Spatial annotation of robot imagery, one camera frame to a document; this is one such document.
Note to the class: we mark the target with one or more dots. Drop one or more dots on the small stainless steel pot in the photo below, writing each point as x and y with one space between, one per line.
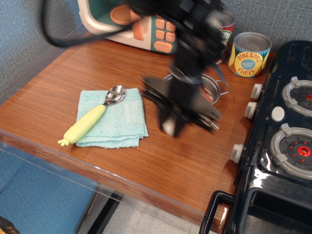
212 90

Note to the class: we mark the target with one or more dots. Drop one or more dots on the plush white brown mushroom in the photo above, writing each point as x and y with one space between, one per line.
169 125

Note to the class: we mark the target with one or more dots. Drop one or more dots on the tomato sauce can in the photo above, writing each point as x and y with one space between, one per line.
228 23

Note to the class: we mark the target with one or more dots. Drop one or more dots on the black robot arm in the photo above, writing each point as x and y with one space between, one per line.
198 29

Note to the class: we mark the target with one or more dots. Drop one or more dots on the pineapple slices can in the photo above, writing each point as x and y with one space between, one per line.
250 51

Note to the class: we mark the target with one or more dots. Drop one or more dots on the light blue folded cloth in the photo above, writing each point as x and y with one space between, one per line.
122 125

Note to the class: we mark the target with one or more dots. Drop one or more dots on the spoon with yellow handle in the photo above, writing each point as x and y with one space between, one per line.
114 96

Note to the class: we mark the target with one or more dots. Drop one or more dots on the orange object bottom left corner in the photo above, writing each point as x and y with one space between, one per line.
6 227

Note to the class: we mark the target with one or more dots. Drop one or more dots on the toy microwave teal and cream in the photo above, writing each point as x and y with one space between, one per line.
152 33

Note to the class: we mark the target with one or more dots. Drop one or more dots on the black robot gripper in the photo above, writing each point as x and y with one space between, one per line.
157 91

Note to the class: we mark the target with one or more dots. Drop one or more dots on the black toy stove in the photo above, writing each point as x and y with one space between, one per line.
273 184

